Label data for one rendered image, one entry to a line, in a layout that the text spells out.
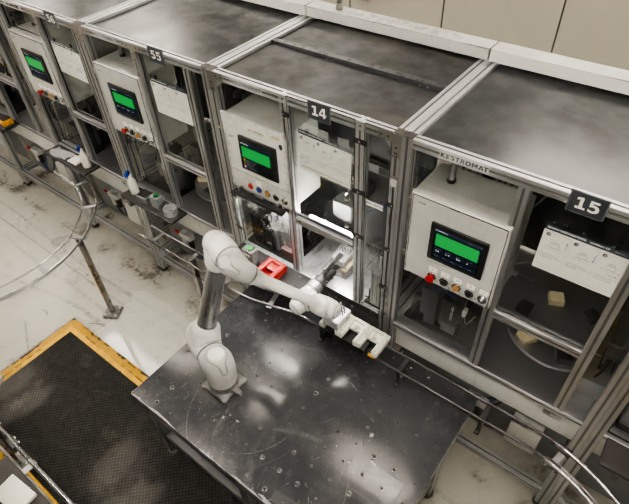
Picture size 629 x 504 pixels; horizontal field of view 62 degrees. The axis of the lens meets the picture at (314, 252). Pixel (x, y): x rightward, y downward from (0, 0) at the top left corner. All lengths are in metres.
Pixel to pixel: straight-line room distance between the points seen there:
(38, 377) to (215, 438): 1.81
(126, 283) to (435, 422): 2.81
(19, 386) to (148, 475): 1.22
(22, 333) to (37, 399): 0.67
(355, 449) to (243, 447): 0.54
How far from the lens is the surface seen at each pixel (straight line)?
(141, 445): 3.67
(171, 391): 3.00
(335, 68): 2.67
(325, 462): 2.68
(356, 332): 2.86
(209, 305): 2.70
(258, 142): 2.66
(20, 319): 4.72
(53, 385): 4.16
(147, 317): 4.28
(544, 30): 5.70
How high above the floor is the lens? 3.13
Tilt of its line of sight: 44 degrees down
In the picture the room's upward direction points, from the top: 3 degrees counter-clockwise
